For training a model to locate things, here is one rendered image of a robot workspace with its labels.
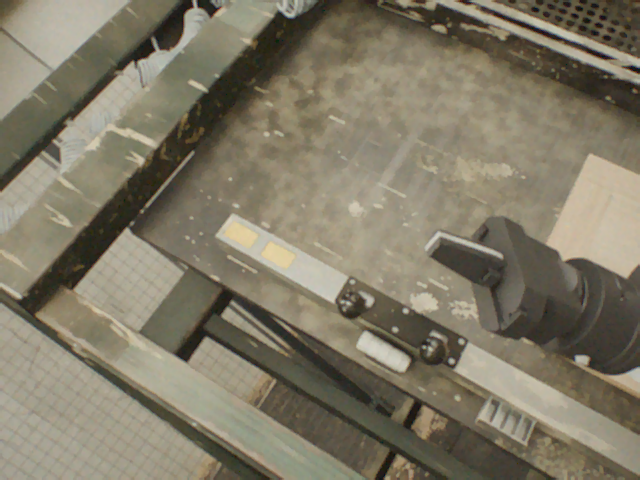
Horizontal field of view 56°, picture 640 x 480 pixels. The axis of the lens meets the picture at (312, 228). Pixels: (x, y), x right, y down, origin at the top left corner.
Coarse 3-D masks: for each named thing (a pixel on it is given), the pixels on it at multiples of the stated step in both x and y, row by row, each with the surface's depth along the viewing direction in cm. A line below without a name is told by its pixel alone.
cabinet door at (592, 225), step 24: (600, 168) 107; (576, 192) 104; (600, 192) 104; (624, 192) 104; (576, 216) 102; (600, 216) 102; (624, 216) 102; (552, 240) 100; (576, 240) 100; (600, 240) 100; (624, 240) 100; (600, 264) 98; (624, 264) 98; (624, 384) 89
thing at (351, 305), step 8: (344, 296) 80; (352, 296) 80; (360, 296) 80; (368, 296) 90; (344, 304) 80; (352, 304) 79; (360, 304) 80; (368, 304) 90; (344, 312) 80; (352, 312) 80; (360, 312) 80
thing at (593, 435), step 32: (224, 224) 99; (256, 256) 96; (320, 288) 93; (352, 320) 94; (416, 352) 90; (480, 352) 89; (480, 384) 86; (512, 384) 86; (544, 384) 86; (544, 416) 84; (576, 416) 84; (576, 448) 85; (608, 448) 82
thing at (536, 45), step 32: (384, 0) 126; (416, 0) 121; (448, 0) 119; (480, 0) 119; (448, 32) 123; (480, 32) 119; (512, 32) 115; (544, 32) 116; (544, 64) 117; (576, 64) 113; (608, 64) 111; (608, 96) 115
